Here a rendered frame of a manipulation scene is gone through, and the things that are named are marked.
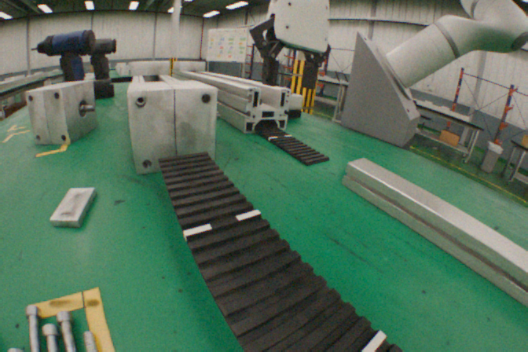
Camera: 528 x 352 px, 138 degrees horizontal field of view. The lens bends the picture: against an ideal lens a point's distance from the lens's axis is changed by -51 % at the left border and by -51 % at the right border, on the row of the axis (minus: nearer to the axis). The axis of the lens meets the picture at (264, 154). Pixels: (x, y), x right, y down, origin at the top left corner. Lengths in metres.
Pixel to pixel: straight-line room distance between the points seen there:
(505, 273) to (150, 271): 0.30
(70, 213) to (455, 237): 0.35
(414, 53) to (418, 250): 0.52
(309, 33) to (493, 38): 0.48
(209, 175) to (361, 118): 0.46
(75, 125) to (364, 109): 0.62
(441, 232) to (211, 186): 0.22
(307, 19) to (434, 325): 0.36
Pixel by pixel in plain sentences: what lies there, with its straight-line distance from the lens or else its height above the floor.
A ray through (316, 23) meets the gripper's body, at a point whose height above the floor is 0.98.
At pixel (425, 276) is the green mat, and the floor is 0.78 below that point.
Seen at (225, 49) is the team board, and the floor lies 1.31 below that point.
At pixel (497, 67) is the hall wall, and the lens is 8.01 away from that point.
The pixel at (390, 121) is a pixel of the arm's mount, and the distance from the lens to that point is 0.54.
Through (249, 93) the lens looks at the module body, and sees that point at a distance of 0.37.
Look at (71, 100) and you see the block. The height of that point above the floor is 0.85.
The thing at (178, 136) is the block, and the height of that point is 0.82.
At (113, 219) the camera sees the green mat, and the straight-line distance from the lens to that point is 0.20.
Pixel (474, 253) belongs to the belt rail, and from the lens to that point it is 0.25.
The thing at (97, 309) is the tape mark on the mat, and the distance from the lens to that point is 0.15.
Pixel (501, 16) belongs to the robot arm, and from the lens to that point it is 0.66.
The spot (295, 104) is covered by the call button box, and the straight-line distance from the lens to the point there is 0.55.
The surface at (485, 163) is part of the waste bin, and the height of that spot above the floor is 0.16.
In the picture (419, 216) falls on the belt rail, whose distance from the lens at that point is 0.24.
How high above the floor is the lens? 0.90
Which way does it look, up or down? 24 degrees down
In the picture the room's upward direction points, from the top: 7 degrees clockwise
